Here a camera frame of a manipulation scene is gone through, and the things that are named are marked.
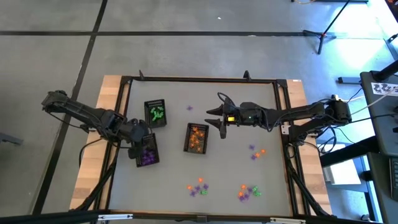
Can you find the black tripod stand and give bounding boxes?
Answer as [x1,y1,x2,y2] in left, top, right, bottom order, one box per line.
[303,0,352,55]

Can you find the white box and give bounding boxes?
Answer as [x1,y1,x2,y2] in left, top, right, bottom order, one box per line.
[323,161,363,185]

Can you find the silver metal bracket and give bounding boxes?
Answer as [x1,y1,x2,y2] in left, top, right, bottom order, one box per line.
[269,217,307,224]
[98,213,134,222]

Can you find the black rig beam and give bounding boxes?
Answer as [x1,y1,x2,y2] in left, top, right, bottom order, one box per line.
[0,210,383,224]

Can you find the black plastic slotted basket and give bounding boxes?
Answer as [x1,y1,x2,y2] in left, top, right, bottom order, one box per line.
[144,99,168,129]
[136,133,160,168]
[183,122,210,155]

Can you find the black metal table frame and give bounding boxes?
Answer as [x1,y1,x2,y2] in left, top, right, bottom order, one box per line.
[70,70,333,218]

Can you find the white marker paper sheet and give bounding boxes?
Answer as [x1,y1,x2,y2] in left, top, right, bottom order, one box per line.
[371,82,398,96]

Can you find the grey table mat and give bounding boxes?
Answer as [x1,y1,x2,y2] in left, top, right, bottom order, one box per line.
[108,80,294,215]

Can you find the grey metal stand leg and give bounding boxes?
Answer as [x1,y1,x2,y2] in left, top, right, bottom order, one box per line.
[384,33,398,60]

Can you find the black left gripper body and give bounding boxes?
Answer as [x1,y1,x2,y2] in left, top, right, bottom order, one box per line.
[123,119,149,147]

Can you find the black desk leg bar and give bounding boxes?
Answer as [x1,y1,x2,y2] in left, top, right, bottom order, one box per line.
[320,136,381,168]

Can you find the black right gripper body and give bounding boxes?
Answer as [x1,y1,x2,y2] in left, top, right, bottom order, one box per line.
[222,101,268,128]

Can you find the grey metal foot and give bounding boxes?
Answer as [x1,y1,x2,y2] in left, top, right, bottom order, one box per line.
[0,132,23,146]

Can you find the black desk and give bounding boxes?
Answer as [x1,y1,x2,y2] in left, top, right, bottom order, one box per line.
[359,70,398,224]

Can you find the black pole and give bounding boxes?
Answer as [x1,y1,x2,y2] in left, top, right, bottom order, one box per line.
[373,59,398,82]

